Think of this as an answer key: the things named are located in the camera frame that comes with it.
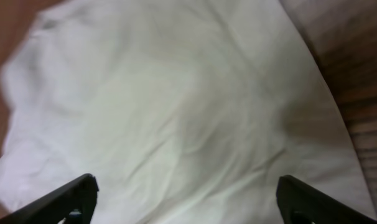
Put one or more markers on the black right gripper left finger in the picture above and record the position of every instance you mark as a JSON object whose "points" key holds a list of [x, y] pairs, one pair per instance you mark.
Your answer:
{"points": [[73, 202]]}

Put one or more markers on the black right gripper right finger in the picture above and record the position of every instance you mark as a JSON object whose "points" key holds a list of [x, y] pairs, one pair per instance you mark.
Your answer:
{"points": [[299, 203]]}

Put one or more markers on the beige khaki shorts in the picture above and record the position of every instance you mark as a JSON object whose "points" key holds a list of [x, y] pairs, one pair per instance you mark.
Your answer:
{"points": [[185, 111]]}

